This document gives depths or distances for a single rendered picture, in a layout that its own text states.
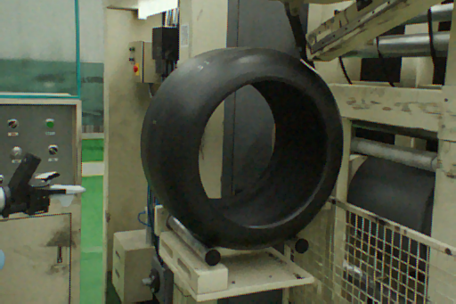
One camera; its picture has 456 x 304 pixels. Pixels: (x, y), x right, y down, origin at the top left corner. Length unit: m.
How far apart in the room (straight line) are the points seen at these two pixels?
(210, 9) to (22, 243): 1.07
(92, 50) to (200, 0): 8.85
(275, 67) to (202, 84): 0.21
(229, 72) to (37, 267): 1.13
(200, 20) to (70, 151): 0.73
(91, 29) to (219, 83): 9.27
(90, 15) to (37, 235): 8.70
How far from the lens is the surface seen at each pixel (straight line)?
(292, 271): 1.59
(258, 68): 1.32
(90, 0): 10.54
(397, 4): 1.45
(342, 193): 1.95
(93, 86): 10.42
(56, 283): 2.10
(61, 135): 2.00
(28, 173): 1.46
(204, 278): 1.40
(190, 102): 1.26
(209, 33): 1.68
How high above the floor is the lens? 1.41
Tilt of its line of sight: 8 degrees down
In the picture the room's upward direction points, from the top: 2 degrees clockwise
